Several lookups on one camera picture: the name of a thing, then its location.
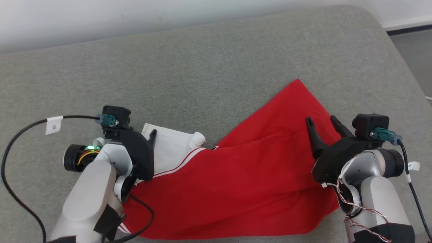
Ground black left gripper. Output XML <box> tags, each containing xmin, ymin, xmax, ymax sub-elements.
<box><xmin>104</xmin><ymin>128</ymin><xmax>157</xmax><ymax>181</ymax></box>

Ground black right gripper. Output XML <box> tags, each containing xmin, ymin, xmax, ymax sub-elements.
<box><xmin>305</xmin><ymin>115</ymin><xmax>380</xmax><ymax>184</ymax></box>

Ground red shirt with striped trim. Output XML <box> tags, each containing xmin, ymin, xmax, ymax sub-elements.
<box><xmin>118</xmin><ymin>79</ymin><xmax>341</xmax><ymax>241</ymax></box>

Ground dark baseboard strip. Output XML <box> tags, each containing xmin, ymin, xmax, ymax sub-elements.
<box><xmin>386</xmin><ymin>25</ymin><xmax>432</xmax><ymax>36</ymax></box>

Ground teal left camera connector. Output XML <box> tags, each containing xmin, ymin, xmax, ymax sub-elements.
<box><xmin>96</xmin><ymin>114</ymin><xmax>119</xmax><ymax>127</ymax></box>

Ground teal camera connector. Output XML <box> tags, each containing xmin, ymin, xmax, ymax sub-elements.
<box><xmin>371</xmin><ymin>128</ymin><xmax>403</xmax><ymax>146</ymax></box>
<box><xmin>96</xmin><ymin>114</ymin><xmax>119</xmax><ymax>127</ymax></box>

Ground teal right camera connector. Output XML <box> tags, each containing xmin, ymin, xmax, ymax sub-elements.
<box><xmin>371</xmin><ymin>128</ymin><xmax>403</xmax><ymax>146</ymax></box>

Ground black left camera cable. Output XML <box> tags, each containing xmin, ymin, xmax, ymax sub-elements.
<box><xmin>0</xmin><ymin>115</ymin><xmax>102</xmax><ymax>243</ymax></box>

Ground black camera cable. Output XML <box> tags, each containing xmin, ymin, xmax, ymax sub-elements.
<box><xmin>0</xmin><ymin>115</ymin><xmax>102</xmax><ymax>243</ymax></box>
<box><xmin>398</xmin><ymin>140</ymin><xmax>432</xmax><ymax>242</ymax></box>

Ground black right camera cable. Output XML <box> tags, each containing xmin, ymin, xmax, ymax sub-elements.
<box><xmin>398</xmin><ymin>140</ymin><xmax>432</xmax><ymax>242</ymax></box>

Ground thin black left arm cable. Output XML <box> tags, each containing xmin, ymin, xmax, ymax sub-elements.
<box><xmin>108</xmin><ymin>194</ymin><xmax>156</xmax><ymax>243</ymax></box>

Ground twisted red white wires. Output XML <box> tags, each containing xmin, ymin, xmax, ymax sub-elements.
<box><xmin>322</xmin><ymin>165</ymin><xmax>394</xmax><ymax>243</ymax></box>

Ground white left cable tag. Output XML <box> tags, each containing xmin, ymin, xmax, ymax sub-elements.
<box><xmin>46</xmin><ymin>116</ymin><xmax>64</xmax><ymax>135</ymax></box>

